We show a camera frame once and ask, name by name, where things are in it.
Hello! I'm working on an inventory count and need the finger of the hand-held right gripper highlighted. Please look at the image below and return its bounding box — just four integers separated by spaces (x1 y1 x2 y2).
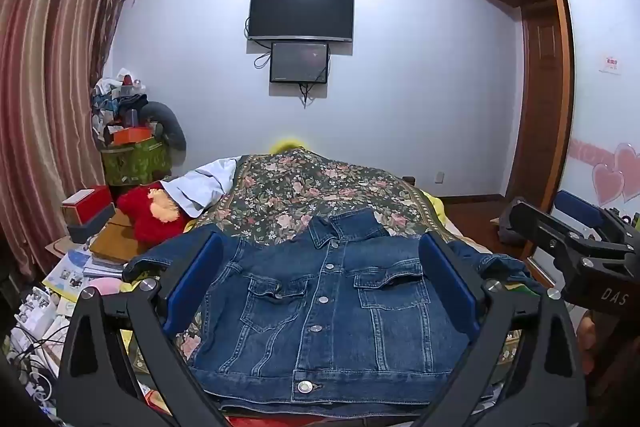
554 189 637 241
500 200 607 259

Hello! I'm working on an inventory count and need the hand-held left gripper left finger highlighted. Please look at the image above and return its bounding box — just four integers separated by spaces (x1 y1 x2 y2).
56 227 236 427

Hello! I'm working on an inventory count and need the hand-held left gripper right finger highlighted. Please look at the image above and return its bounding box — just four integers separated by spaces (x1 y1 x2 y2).
414 231 588 427

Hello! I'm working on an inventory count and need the blue denim jacket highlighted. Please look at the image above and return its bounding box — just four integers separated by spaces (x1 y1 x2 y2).
122 209 536 414

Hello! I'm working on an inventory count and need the pile of clothes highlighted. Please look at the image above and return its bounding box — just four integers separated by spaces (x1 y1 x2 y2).
90 68 162 144

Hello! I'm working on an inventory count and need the person's right hand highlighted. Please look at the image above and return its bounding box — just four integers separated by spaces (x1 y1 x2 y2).
575 309 602 362

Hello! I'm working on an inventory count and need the dark bag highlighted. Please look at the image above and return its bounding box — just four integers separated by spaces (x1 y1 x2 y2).
497 204 532 244

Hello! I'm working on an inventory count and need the red plush toy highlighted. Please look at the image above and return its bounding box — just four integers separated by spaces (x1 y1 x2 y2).
116 182 195 245

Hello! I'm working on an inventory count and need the brown cardboard box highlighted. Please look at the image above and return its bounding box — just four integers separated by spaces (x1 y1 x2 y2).
88 209 152 264

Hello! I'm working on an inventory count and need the pink round item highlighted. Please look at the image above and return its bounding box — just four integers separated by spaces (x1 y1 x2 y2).
84 277 124 296

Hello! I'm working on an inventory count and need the frosted sliding door with hearts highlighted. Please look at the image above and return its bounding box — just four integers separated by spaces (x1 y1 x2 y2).
550 0 640 220

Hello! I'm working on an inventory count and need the white shirt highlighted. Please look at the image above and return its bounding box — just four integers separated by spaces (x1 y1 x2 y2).
164 158 239 219

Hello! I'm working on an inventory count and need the wooden door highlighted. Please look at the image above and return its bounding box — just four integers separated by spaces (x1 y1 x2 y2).
509 0 571 204

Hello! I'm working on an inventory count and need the grey box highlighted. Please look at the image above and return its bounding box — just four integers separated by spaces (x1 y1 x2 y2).
66 205 119 244

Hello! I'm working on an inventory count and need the stack of magazines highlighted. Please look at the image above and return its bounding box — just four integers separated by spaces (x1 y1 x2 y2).
42 246 127 304

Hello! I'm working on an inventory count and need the green storage box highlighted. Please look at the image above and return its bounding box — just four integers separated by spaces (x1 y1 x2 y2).
100 139 174 187

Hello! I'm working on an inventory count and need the red box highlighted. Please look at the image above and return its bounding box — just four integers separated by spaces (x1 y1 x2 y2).
60 186 114 224

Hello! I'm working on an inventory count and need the floral blanket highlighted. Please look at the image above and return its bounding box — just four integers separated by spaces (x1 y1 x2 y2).
167 149 528 360

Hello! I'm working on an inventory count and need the small paper door sticker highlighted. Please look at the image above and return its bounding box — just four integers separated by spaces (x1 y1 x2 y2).
599 54 624 76

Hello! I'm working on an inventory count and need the pile of white small boxes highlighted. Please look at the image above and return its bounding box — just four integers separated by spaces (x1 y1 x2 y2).
14 286 77 344

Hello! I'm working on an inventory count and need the orange box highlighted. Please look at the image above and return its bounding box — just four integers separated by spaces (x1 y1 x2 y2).
112 127 154 147

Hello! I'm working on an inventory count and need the yellow bed sheet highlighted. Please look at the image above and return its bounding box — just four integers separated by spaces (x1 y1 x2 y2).
270 136 453 229

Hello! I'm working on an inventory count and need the striped brown curtain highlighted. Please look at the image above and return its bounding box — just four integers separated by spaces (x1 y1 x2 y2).
0 0 140 280

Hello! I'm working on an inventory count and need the tangle of cables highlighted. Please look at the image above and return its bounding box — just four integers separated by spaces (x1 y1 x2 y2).
7 326 68 410

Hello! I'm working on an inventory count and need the small black wall monitor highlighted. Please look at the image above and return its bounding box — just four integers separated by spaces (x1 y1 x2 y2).
269 40 331 85

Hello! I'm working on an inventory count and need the large black wall television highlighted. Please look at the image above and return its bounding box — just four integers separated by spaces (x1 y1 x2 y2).
248 0 355 44

